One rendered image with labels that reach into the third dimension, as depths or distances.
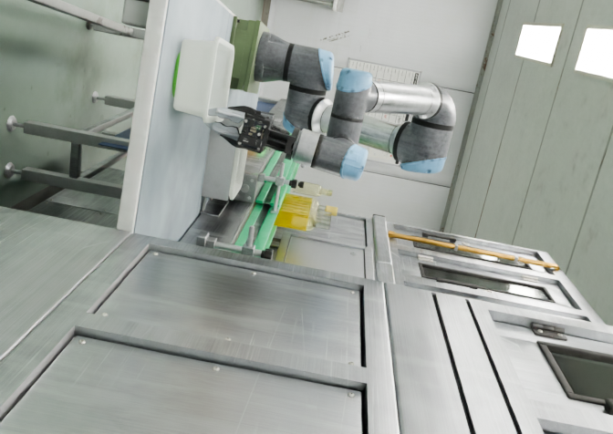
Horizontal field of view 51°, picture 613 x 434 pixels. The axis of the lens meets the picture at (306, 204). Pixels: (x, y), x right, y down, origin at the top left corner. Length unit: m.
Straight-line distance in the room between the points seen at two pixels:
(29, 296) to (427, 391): 0.58
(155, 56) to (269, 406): 0.70
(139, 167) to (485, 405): 0.75
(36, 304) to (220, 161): 0.98
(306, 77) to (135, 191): 0.83
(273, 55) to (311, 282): 0.92
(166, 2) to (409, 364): 0.76
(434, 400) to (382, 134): 1.05
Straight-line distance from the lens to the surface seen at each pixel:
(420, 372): 0.97
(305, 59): 1.94
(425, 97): 1.66
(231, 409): 0.82
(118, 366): 0.88
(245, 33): 1.92
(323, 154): 1.35
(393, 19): 7.97
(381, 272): 2.25
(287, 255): 2.21
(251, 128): 1.35
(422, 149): 1.75
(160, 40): 1.25
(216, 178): 1.88
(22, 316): 0.97
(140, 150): 1.26
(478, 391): 0.97
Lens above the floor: 1.09
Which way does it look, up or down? 1 degrees down
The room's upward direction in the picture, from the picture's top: 101 degrees clockwise
